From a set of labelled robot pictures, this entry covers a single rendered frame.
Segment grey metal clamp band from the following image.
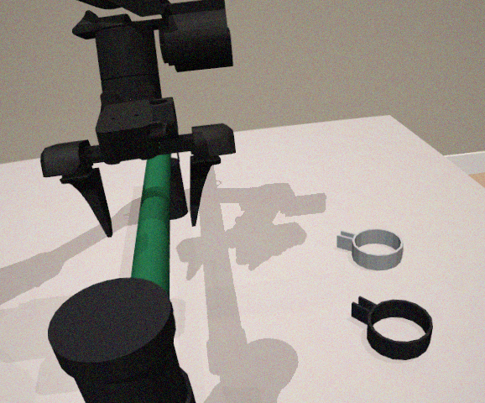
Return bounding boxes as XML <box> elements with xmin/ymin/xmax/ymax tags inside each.
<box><xmin>336</xmin><ymin>228</ymin><xmax>404</xmax><ymax>270</ymax></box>

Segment black ring clamp with two tabs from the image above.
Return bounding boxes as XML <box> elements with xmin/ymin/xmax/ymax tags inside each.
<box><xmin>352</xmin><ymin>296</ymin><xmax>433</xmax><ymax>360</ymax></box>

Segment green pipe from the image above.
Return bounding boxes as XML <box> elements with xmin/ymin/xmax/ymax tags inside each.
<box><xmin>131</xmin><ymin>154</ymin><xmax>171</xmax><ymax>297</ymax></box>

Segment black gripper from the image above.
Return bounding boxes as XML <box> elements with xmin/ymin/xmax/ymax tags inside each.
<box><xmin>40</xmin><ymin>75</ymin><xmax>236</xmax><ymax>238</ymax></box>

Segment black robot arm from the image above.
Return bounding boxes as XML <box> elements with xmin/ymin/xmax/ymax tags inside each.
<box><xmin>72</xmin><ymin>0</ymin><xmax>233</xmax><ymax>165</ymax></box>

